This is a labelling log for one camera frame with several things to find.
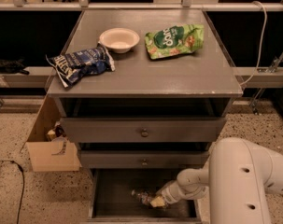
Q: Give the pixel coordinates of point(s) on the black object on ledge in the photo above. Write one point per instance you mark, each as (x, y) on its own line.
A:
(13, 67)

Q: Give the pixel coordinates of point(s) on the grey drawer cabinet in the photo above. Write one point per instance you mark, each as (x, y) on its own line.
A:
(196, 86)

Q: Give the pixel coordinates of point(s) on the clear plastic water bottle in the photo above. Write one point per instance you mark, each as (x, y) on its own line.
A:
(143, 196)

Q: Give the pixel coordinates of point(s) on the grey bottom drawer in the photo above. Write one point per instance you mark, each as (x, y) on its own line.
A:
(112, 201)

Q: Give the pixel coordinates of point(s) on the grey middle drawer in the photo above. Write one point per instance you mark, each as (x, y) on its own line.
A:
(103, 159)

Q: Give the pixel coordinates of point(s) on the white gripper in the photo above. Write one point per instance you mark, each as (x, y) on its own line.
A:
(169, 192)

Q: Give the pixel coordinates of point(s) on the blue chip bag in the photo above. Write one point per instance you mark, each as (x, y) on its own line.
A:
(72, 67)

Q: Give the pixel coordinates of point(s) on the metal railing frame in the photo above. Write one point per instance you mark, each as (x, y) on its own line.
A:
(207, 5)

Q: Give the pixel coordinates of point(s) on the grey top drawer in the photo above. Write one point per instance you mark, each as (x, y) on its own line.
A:
(137, 130)

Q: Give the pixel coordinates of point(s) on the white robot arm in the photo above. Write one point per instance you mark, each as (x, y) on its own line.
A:
(238, 176)

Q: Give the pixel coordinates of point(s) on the cardboard box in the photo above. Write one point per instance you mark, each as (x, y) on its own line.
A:
(47, 151)

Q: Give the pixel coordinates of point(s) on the white paper bowl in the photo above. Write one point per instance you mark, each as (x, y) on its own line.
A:
(119, 40)

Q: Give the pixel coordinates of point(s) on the green snack bag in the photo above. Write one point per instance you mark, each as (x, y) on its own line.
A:
(174, 41)

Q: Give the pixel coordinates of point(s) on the grey drawer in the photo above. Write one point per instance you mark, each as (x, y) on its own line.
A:
(112, 201)
(103, 159)
(137, 130)

